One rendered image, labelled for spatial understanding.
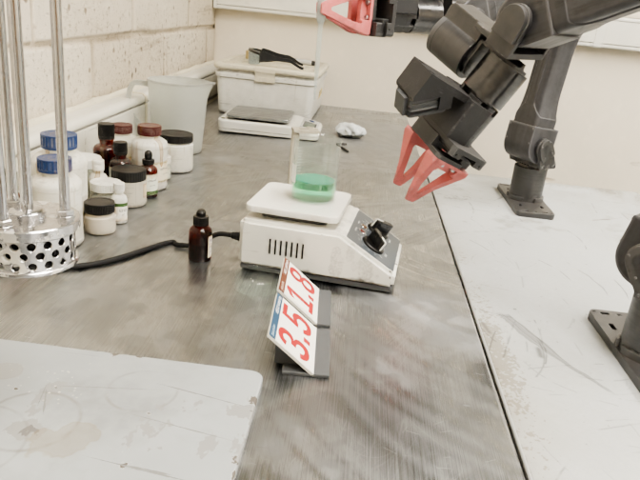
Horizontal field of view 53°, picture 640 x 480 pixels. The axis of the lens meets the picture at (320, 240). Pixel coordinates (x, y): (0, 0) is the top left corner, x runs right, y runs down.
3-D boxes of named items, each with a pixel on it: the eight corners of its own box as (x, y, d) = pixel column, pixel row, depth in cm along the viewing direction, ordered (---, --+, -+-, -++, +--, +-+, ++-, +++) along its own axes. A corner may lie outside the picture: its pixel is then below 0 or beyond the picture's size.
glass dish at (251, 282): (267, 278, 80) (268, 262, 79) (287, 297, 75) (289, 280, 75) (226, 284, 77) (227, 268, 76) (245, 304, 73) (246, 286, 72)
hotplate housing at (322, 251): (399, 258, 91) (408, 205, 88) (391, 296, 78) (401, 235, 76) (250, 234, 94) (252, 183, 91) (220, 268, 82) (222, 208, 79)
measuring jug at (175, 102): (122, 153, 131) (121, 79, 126) (130, 140, 143) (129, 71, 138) (213, 158, 134) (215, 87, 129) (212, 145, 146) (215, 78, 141)
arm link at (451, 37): (409, 50, 79) (458, -42, 72) (450, 52, 85) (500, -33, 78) (472, 107, 74) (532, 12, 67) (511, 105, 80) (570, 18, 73)
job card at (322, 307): (330, 292, 78) (334, 262, 76) (330, 328, 69) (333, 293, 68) (281, 288, 77) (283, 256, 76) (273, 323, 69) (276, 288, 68)
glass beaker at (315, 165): (322, 212, 80) (329, 146, 77) (278, 201, 82) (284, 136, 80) (346, 200, 86) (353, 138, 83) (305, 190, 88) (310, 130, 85)
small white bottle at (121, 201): (108, 221, 93) (107, 181, 91) (122, 218, 95) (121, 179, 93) (116, 226, 92) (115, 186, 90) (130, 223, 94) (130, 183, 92)
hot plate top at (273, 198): (352, 199, 88) (352, 192, 88) (338, 225, 77) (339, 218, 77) (269, 187, 90) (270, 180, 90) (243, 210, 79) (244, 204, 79)
